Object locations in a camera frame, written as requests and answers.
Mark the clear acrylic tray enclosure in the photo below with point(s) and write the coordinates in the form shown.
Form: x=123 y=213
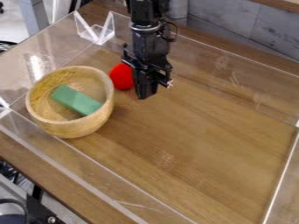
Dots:
x=203 y=154

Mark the black table leg bracket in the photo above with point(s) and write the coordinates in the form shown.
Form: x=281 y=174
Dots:
x=39 y=213

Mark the red plush fruit green stem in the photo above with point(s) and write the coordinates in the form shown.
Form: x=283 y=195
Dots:
x=121 y=76

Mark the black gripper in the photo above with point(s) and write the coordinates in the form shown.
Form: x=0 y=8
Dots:
x=146 y=56

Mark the green rectangular block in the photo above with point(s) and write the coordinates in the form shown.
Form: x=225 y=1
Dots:
x=75 y=100

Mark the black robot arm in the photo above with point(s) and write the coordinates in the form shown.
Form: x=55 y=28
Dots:
x=147 y=13

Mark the light wooden bowl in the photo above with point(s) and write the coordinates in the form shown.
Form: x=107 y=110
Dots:
x=57 y=119

